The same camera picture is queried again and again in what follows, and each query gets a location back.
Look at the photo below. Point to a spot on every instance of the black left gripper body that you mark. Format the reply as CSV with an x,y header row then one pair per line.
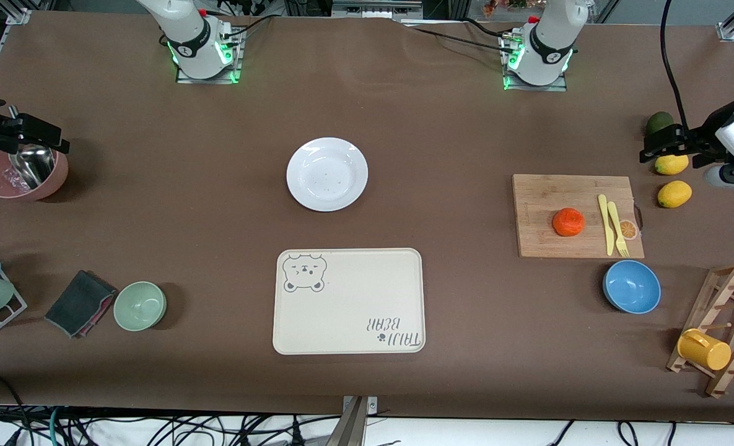
x,y
705,133

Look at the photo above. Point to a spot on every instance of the orange fruit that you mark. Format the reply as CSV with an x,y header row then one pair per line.
x,y
568,222

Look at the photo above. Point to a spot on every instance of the white round plate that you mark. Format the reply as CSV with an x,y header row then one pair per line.
x,y
327,174

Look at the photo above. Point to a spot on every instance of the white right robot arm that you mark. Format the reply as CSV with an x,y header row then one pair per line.
x,y
187,37

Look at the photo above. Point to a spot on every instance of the yellow lemon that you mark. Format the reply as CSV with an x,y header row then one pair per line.
x,y
673,165
674,194

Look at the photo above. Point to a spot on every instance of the dark green avocado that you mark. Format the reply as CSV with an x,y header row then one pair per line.
x,y
658,121

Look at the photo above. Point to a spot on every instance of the pink round tub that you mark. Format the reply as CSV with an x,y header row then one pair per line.
x,y
54,176

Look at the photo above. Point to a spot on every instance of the steel cup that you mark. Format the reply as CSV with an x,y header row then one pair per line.
x,y
32,167

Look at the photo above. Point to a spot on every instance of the clear plastic ice pieces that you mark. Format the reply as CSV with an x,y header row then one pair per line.
x,y
12,178

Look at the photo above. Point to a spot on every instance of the yellow plastic fork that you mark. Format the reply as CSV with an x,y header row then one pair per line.
x,y
616,226

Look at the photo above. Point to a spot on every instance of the yellow plastic knife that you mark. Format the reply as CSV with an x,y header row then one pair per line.
x,y
606,229

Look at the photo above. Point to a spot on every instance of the wooden cutting board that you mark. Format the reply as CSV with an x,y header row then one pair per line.
x,y
546,198

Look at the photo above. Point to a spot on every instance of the blue bowl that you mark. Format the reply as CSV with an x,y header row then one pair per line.
x,y
632,287

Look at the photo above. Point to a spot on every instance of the dark grey folded cloth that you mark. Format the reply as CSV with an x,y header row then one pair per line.
x,y
78,300

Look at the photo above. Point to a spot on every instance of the wooden mug rack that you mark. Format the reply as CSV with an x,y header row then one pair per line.
x,y
729,291

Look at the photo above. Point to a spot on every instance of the pale green bowl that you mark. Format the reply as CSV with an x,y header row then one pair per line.
x,y
140,306

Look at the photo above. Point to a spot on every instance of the yellow mug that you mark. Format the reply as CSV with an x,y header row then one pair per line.
x,y
704,350

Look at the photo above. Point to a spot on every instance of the cream bear print tray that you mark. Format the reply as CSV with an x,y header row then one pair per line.
x,y
348,303

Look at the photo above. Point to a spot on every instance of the grey aluminium frame post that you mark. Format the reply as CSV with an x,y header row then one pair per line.
x,y
357,424

